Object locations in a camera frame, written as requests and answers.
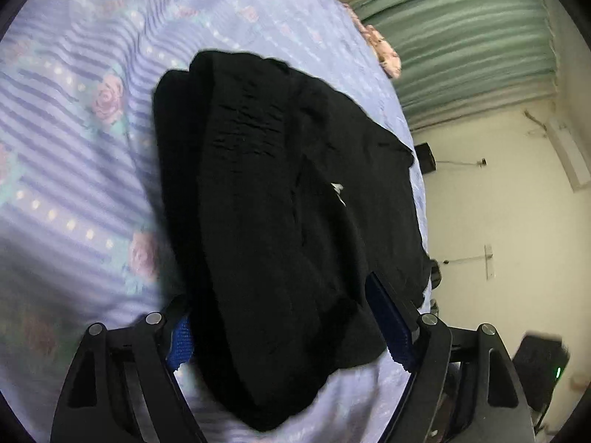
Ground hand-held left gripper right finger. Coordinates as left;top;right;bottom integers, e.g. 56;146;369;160
365;271;536;443

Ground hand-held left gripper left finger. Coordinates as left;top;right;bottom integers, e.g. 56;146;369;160
50;293;208;443

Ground black pants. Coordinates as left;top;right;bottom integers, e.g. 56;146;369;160
152;49;432;432

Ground black air purifier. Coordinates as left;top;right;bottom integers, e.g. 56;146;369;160
414;144;435;174

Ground blue striped floral bed sheet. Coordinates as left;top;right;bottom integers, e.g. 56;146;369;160
0;0;432;443

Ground white air conditioner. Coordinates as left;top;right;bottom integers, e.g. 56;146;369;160
545;115;591;192

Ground pink patterned garment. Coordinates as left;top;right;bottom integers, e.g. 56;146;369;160
344;2;403;78

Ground green curtain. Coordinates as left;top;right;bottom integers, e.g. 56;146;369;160
351;0;561;130

